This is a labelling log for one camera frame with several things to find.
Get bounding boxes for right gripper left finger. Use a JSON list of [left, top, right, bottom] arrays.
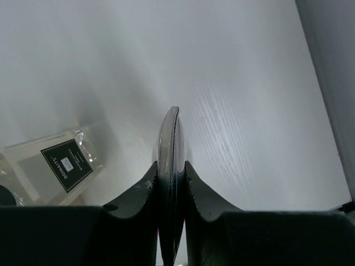
[[83, 162, 158, 265]]

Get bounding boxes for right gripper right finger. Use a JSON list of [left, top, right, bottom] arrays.
[[184, 161, 241, 265]]

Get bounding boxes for silver tube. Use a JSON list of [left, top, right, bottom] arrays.
[[157, 106, 185, 265]]

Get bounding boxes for clear square bottle black cap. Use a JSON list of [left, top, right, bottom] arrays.
[[1, 127, 103, 207]]

